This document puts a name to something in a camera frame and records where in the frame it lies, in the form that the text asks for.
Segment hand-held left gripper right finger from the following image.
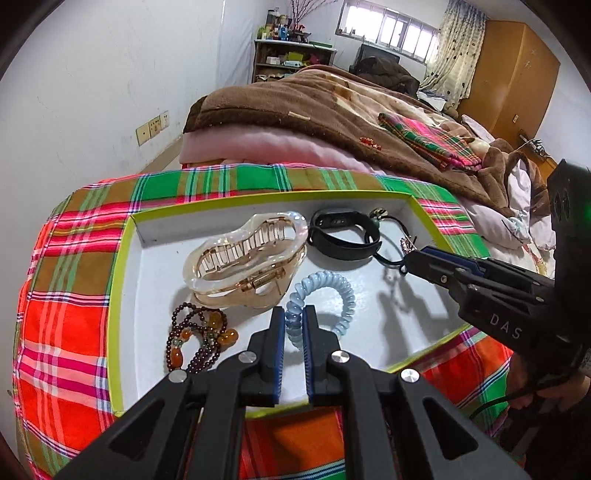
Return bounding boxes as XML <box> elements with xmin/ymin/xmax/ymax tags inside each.
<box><xmin>302</xmin><ymin>306</ymin><xmax>532</xmax><ymax>480</ymax></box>

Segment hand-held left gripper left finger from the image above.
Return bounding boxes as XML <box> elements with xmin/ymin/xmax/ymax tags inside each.
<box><xmin>53</xmin><ymin>307</ymin><xmax>287</xmax><ymax>480</ymax></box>

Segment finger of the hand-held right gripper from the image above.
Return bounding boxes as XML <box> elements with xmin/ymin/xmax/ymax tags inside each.
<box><xmin>404</xmin><ymin>249</ymin><xmax>546</xmax><ymax>315</ymax></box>
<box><xmin>420</xmin><ymin>246</ymin><xmax>557</xmax><ymax>296</ymax></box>

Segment dark bead bracelet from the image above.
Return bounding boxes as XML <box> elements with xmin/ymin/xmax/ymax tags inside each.
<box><xmin>165</xmin><ymin>302</ymin><xmax>240</xmax><ymax>374</ymax></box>

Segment light blue spiral hair tie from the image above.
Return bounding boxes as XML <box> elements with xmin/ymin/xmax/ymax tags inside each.
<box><xmin>285</xmin><ymin>271</ymin><xmax>356</xmax><ymax>349</ymax></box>

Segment white tray with green rim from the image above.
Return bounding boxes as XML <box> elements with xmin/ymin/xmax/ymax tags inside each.
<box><xmin>108</xmin><ymin>190</ymin><xmax>490</xmax><ymax>418</ymax></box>

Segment black cord necklace with charm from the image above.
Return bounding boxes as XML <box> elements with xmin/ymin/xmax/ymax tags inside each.
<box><xmin>369</xmin><ymin>208</ymin><xmax>419</xmax><ymax>273</ymax></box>

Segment black wristband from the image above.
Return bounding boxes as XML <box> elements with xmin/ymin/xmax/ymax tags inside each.
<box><xmin>307</xmin><ymin>208</ymin><xmax>383</xmax><ymax>258</ymax></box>

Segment clear hair claw clip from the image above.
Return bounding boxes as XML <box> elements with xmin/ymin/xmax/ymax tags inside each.
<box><xmin>184</xmin><ymin>211</ymin><xmax>309</xmax><ymax>310</ymax></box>

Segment person's right hand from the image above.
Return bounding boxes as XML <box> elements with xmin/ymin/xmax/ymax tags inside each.
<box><xmin>505</xmin><ymin>353</ymin><xmax>583</xmax><ymax>416</ymax></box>

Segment white quilt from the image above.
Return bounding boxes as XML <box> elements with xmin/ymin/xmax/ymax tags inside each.
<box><xmin>455</xmin><ymin>113</ymin><xmax>559</xmax><ymax>252</ymax></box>

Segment folded plaid cloth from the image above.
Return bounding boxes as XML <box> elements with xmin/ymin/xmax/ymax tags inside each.
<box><xmin>378</xmin><ymin>112</ymin><xmax>483</xmax><ymax>172</ymax></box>

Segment wooden wardrobe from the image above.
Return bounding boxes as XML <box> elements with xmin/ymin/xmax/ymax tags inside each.
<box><xmin>457</xmin><ymin>18</ymin><xmax>561</xmax><ymax>139</ymax></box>

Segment dark brown jacket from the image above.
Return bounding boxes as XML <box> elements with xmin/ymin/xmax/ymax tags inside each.
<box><xmin>348</xmin><ymin>55</ymin><xmax>421</xmax><ymax>95</ymax></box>

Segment patterned curtain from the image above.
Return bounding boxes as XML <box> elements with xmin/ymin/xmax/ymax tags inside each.
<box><xmin>418</xmin><ymin>0</ymin><xmax>488</xmax><ymax>100</ymax></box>

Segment pink quilt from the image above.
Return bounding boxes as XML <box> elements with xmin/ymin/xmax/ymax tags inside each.
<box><xmin>179</xmin><ymin>127</ymin><xmax>384</xmax><ymax>176</ymax></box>

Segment plaid blanket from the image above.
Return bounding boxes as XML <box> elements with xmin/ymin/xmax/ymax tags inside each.
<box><xmin>14</xmin><ymin>164</ymin><xmax>527</xmax><ymax>480</ymax></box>

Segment brown fleece blanket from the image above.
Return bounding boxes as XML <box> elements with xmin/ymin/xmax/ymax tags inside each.
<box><xmin>184</xmin><ymin>65</ymin><xmax>550</xmax><ymax>217</ymax></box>

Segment black monitor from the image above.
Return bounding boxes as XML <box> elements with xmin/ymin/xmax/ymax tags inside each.
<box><xmin>355</xmin><ymin>44</ymin><xmax>402</xmax><ymax>65</ymax></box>

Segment window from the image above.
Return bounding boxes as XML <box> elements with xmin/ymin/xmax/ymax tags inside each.
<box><xmin>335</xmin><ymin>0</ymin><xmax>439</xmax><ymax>63</ymax></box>

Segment wooden shelf unit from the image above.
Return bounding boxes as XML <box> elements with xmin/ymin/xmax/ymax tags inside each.
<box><xmin>252</xmin><ymin>38</ymin><xmax>338</xmax><ymax>85</ymax></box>

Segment vase of dry branches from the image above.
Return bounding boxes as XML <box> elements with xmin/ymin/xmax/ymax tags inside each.
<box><xmin>288</xmin><ymin>0</ymin><xmax>333</xmax><ymax>33</ymax></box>

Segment bottles and jars on shelf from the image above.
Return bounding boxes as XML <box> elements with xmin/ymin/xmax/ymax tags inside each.
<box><xmin>256</xmin><ymin>7</ymin><xmax>310</xmax><ymax>43</ymax></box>

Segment black cable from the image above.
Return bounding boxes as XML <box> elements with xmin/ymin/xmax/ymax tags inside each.
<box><xmin>468</xmin><ymin>388</ymin><xmax>555</xmax><ymax>418</ymax></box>

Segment wall sockets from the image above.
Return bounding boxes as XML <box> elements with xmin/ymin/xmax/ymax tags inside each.
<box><xmin>135</xmin><ymin>110</ymin><xmax>170</xmax><ymax>147</ymax></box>

